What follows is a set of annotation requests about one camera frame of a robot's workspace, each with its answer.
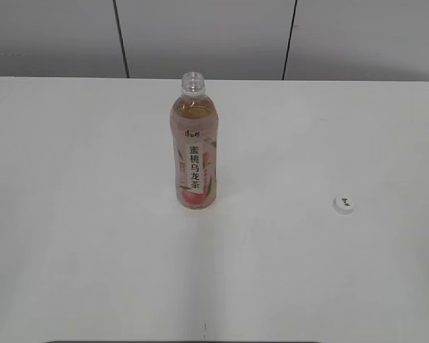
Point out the white bottle cap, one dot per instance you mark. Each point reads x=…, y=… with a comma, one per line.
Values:
x=343, y=204

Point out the peach oolong tea bottle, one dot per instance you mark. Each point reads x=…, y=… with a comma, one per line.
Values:
x=194, y=123

